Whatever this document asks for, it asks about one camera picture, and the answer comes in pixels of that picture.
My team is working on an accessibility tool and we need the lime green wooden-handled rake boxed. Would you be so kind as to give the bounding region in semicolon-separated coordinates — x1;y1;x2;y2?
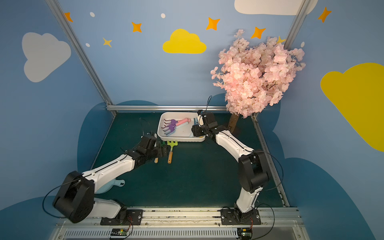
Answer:
167;141;178;164

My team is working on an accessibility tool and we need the white plastic storage box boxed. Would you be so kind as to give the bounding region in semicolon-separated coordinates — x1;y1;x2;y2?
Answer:
157;112;205;142

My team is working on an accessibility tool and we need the purple pink-handled hand rake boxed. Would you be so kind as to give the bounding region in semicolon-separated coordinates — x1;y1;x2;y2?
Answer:
164;118;191;128

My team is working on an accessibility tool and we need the dark green wooden-handled rake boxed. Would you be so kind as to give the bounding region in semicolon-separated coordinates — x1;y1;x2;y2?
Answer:
154;141;168;164

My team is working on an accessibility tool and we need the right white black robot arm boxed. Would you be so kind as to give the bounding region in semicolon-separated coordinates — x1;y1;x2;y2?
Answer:
192;110;270;217

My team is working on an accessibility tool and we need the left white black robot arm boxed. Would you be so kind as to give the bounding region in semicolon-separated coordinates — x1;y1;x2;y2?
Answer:
53;134;169;226

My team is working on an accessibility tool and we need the pink artificial blossom tree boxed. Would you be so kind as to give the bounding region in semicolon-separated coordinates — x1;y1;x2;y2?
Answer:
211;29;306;132

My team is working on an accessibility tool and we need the left small circuit board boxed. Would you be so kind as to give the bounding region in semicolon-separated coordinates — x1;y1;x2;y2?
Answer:
111;229;129;237

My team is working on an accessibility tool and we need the small circuit board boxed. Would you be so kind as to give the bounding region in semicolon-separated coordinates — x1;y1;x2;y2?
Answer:
111;229;129;237
237;228;253;240

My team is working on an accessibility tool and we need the right small circuit board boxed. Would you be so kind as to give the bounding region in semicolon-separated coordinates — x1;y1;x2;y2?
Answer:
237;228;253;240

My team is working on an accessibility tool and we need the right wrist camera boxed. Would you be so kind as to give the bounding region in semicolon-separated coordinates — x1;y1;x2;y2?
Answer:
197;110;205;127

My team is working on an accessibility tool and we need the aluminium back frame bar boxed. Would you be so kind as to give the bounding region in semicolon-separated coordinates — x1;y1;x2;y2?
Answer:
107;105;227;112

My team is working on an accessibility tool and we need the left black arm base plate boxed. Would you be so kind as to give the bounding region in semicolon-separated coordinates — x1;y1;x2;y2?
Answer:
100;209;144;226

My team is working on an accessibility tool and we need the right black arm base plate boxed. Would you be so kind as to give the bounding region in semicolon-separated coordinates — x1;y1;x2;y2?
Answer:
220;208;262;225

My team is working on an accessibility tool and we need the aluminium front rail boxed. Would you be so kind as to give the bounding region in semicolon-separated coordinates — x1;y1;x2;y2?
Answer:
50;207;310;240

